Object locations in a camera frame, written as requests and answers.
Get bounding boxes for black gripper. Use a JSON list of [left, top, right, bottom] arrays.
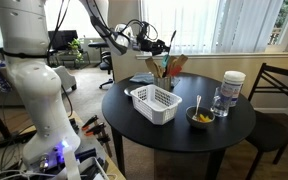
[[138, 39, 170, 56]]

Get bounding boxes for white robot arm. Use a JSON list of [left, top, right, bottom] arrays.
[[0, 0, 170, 169]]

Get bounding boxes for steel utensil holder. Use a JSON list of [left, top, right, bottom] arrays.
[[154, 77, 171, 91]]

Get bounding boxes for white plastic basket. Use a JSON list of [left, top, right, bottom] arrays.
[[130, 85, 182, 125]]

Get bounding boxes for metal spoon in bowl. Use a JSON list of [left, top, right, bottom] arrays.
[[192, 95, 201, 121]]

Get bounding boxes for teal spatula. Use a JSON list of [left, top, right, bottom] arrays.
[[162, 55, 169, 68]]

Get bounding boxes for wooden spatula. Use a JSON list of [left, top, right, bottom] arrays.
[[175, 55, 188, 67]]

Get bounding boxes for red spatula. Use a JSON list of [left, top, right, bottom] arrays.
[[169, 65, 182, 77]]

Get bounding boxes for blue grey cloth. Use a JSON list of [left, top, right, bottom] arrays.
[[130, 72, 180, 87]]

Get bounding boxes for white vertical blinds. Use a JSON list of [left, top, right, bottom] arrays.
[[140, 0, 283, 54]]

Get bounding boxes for grey round plate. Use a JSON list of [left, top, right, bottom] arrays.
[[124, 85, 141, 97]]

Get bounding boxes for black office chair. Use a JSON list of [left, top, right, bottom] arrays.
[[87, 41, 116, 90]]

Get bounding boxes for white wipes canister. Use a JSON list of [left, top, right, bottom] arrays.
[[221, 70, 246, 107]]

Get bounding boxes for dark bowl with food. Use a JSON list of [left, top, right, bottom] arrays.
[[186, 106, 215, 129]]

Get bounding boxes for potted green plant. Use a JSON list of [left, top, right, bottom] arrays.
[[68, 38, 83, 62]]

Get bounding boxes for clear glass mug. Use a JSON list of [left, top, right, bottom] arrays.
[[210, 87, 232, 117]]

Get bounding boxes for round black table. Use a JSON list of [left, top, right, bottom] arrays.
[[102, 73, 256, 180]]

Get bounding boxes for orange black clamp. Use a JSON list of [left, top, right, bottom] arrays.
[[81, 115, 98, 131], [85, 123, 105, 136]]

